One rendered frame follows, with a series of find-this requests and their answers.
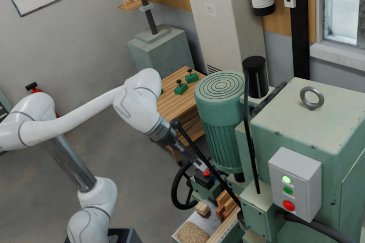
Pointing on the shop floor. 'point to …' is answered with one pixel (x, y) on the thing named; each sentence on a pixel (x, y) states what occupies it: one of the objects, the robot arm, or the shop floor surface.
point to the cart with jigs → (181, 104)
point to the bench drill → (154, 33)
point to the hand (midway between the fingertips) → (199, 163)
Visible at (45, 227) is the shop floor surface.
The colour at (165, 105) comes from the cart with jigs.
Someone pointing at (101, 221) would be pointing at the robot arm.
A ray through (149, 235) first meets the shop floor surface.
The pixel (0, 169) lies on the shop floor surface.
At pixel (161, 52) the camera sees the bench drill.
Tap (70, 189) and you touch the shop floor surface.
